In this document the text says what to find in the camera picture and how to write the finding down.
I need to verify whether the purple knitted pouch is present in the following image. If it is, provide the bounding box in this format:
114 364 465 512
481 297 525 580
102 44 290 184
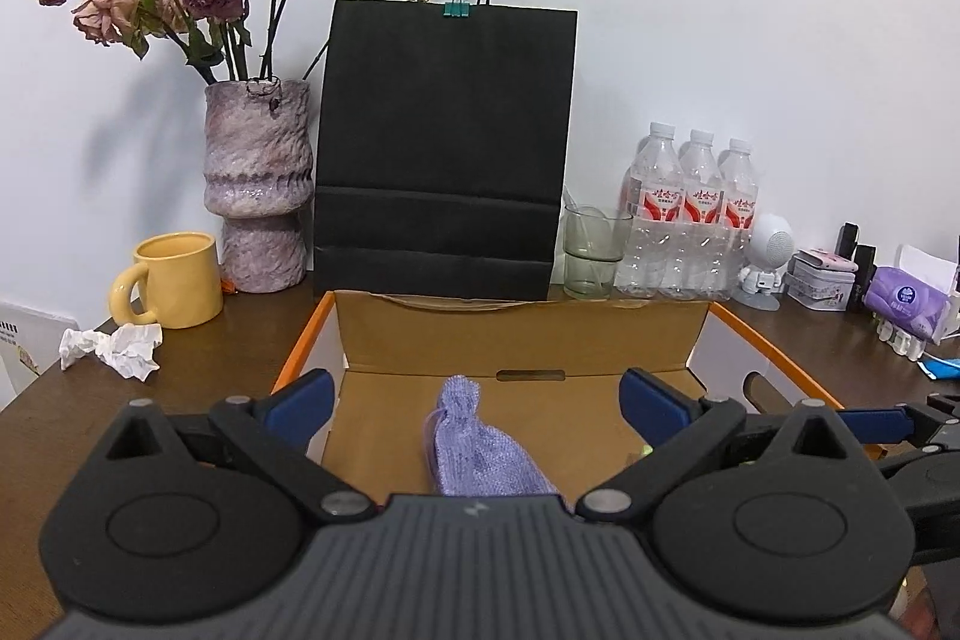
425 375 558 497

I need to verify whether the blue object on table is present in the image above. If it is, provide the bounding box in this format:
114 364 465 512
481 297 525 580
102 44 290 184
918 354 960 381

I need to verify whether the purple tissue pack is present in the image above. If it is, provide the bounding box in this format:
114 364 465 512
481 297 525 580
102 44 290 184
864 266 952 341

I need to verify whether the orange cardboard box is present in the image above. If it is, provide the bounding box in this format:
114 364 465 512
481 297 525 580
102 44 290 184
275 291 839 503

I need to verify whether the grey tin box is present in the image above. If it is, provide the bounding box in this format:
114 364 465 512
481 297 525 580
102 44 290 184
784 257 856 312

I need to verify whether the crumpled white tissue on table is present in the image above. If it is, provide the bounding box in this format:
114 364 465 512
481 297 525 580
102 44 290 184
59 323 163 381

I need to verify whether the white plastic holder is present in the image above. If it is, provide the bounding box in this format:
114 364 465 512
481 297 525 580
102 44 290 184
866 244 958 362

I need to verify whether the middle water bottle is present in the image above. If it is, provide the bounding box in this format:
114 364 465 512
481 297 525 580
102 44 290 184
669 130 724 299

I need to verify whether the water bottle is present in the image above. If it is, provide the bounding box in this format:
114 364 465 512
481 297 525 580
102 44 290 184
716 138 758 299
615 122 685 298
669 130 724 299

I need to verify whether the left water bottle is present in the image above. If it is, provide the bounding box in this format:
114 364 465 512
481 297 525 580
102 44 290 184
615 122 685 298

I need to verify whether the pink white small case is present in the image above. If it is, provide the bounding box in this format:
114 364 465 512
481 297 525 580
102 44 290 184
796 248 857 273

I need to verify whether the yellow ceramic mug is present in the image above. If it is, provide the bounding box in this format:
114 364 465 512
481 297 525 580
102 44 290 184
109 232 223 330

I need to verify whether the black lipstick tube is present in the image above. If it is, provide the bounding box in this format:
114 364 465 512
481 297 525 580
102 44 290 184
835 223 859 260

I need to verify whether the white robot figurine speaker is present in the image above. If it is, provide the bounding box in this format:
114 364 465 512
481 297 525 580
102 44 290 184
732 213 796 312

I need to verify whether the green tinted glass cup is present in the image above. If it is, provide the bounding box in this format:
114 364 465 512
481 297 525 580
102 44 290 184
563 206 631 299

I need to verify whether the right water bottle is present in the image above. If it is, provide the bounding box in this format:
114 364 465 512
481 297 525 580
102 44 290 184
716 138 758 299

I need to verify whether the purple textured ceramic vase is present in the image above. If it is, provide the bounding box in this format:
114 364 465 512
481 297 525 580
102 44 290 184
203 80 314 294

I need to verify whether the white book at left edge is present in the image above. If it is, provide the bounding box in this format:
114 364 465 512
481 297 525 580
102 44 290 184
0 301 78 409

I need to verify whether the black paper bag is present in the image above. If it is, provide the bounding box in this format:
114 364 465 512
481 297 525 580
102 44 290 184
313 0 578 301

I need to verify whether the teal binder clip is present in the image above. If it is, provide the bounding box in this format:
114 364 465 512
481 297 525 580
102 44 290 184
443 0 472 19

